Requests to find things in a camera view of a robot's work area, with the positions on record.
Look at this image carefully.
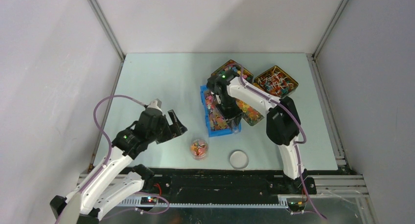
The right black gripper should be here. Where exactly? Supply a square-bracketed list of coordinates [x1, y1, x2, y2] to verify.
[216, 95, 243, 129]

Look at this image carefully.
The blue plastic candy bin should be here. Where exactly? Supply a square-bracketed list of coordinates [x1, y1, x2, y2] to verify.
[200, 86, 234, 137]

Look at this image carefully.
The clear plastic scoop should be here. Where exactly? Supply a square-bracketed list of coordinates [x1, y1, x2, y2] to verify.
[228, 121, 240, 134]

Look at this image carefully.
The clear plastic jar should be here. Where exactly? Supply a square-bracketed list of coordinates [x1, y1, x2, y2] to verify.
[190, 139, 208, 160]

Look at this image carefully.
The silver jar lid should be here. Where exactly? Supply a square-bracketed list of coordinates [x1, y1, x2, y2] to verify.
[229, 150, 249, 170]

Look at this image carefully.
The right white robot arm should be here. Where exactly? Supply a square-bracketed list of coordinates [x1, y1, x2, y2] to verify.
[206, 70, 306, 194]

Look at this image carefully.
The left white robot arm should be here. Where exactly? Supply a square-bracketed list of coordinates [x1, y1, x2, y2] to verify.
[50, 107, 187, 224]

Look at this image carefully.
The tin of gummy candies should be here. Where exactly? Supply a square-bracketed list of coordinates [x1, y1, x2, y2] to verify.
[236, 99, 264, 126]

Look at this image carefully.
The tin of square candies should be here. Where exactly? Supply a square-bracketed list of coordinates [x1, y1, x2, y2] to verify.
[211, 60, 254, 84]

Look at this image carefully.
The tin of lollipops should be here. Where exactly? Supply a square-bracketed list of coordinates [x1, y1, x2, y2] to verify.
[254, 65, 299, 98]

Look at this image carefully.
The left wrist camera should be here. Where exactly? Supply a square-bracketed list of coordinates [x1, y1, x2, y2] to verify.
[147, 99, 162, 112]

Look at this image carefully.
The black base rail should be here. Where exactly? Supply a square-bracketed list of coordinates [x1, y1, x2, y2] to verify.
[144, 168, 317, 205]

